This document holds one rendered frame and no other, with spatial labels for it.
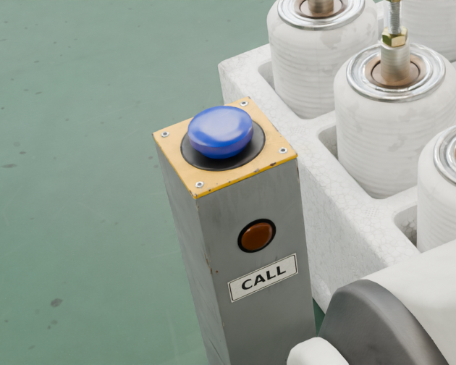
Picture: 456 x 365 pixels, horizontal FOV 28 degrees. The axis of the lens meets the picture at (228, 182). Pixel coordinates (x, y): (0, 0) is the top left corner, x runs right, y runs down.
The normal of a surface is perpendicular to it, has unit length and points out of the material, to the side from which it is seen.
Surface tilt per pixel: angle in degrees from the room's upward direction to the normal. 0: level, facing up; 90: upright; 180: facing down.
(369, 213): 0
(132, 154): 0
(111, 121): 0
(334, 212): 90
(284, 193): 90
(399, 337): 45
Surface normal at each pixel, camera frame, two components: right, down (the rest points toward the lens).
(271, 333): 0.41, 0.57
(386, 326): -0.79, -0.36
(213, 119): -0.13, -0.73
